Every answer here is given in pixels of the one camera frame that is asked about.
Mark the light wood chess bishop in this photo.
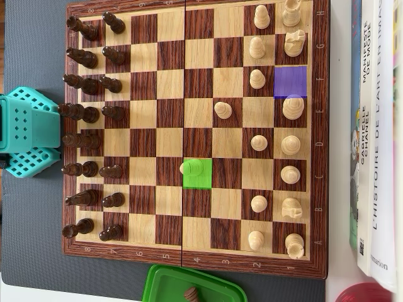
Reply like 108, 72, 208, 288
280, 165, 301, 185
179, 159, 204, 177

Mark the teal perforated robot base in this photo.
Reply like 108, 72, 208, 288
5, 87, 62, 179

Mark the light wood chess pawn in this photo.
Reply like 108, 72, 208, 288
247, 230, 265, 252
251, 135, 269, 151
249, 69, 267, 89
213, 101, 233, 120
249, 36, 267, 59
254, 4, 271, 30
251, 195, 268, 213

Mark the light wood chess queen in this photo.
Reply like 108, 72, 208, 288
280, 135, 302, 156

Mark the light wood chess king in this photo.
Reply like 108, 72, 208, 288
281, 94, 305, 120

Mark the light wood chess knight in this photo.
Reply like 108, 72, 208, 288
283, 29, 307, 58
281, 197, 304, 220

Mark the dark brown chess bishop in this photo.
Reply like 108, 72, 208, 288
62, 74, 101, 96
61, 160, 99, 177

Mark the dark brown chess queen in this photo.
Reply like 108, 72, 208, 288
62, 132, 102, 150

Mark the dark brown chess king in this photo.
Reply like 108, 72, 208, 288
57, 103, 100, 124

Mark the dark brown chess knight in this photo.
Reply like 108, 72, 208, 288
65, 47, 98, 69
64, 189, 99, 207

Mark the light wood chess rook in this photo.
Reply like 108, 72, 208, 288
285, 233, 305, 260
281, 0, 304, 28

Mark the dark brown chess rook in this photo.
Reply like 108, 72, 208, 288
66, 15, 99, 42
62, 218, 95, 238

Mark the wooden folding chessboard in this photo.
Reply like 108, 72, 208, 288
62, 0, 330, 280

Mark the green plastic lid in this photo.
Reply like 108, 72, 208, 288
141, 264, 248, 302

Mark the illustrated cartoon book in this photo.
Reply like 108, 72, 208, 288
348, 0, 362, 251

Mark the Gabrielle Chanel book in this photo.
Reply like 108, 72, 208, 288
357, 0, 378, 277

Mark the white art history book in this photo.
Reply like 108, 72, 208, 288
368, 0, 403, 295

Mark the red round ribbed lid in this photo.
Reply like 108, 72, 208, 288
334, 282, 394, 302

